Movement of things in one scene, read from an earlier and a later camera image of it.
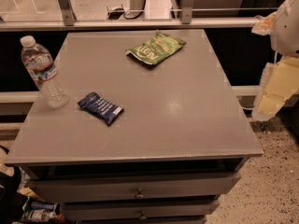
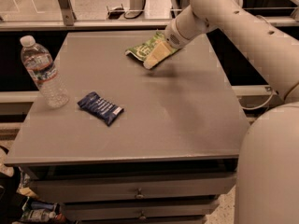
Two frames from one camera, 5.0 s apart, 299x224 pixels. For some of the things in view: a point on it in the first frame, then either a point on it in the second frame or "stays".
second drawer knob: (142, 217) stays
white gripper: (287, 28) -> (172, 37)
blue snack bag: (101, 108) stays
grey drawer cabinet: (151, 133) stays
